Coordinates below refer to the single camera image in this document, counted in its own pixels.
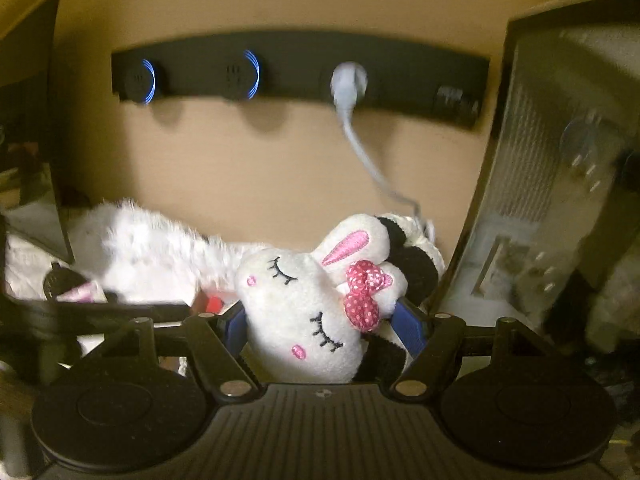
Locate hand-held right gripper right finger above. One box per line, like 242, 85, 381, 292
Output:
392, 296, 526, 401

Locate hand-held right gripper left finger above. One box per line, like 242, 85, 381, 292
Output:
95, 307, 259, 401

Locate black and white panda plush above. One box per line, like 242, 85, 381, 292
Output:
372, 212, 447, 361

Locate white rabbit plush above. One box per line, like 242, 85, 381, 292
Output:
234, 214, 412, 384

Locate white fringed blanket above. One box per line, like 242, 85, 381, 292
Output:
4, 199, 281, 307

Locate computer case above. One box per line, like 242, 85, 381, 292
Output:
435, 0, 640, 356

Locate black power strip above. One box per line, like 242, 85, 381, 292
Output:
111, 30, 490, 130

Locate black monitor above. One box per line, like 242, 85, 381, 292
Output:
0, 0, 77, 267

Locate white power cable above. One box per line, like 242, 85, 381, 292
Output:
330, 61, 436, 241

